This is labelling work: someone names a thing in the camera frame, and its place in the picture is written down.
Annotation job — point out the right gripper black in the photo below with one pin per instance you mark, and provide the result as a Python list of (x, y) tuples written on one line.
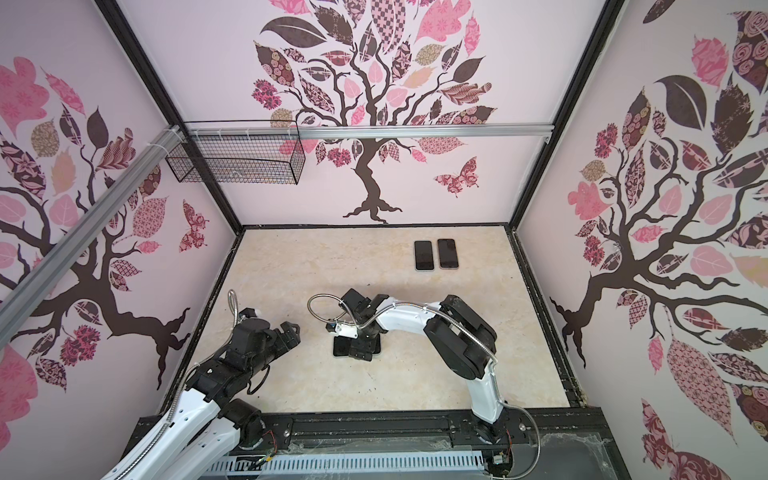
[(361, 345)]

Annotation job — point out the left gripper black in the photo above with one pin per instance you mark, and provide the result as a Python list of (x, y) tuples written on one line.
[(293, 338)]

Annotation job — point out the pink phone case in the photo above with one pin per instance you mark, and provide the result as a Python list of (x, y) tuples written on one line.
[(457, 254)]

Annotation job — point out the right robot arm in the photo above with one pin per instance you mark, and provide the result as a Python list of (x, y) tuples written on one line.
[(464, 341)]

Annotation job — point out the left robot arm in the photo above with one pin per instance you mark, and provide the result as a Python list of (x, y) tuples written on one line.
[(206, 420)]

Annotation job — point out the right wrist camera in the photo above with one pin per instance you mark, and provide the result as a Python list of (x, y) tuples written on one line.
[(342, 330)]

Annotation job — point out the white slotted cable duct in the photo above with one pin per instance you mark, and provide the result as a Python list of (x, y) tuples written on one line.
[(240, 467)]

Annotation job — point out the black wire basket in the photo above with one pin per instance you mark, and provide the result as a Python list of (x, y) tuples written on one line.
[(239, 155)]

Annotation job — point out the aluminium rail back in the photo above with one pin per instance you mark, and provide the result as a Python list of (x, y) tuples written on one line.
[(378, 132)]

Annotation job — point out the aluminium rail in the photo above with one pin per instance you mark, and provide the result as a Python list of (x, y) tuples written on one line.
[(24, 299), (378, 132)]

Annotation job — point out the black base frame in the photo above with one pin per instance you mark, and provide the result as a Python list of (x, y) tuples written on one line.
[(540, 443)]

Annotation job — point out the aluminium rail left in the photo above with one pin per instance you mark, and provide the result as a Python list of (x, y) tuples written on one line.
[(24, 299)]

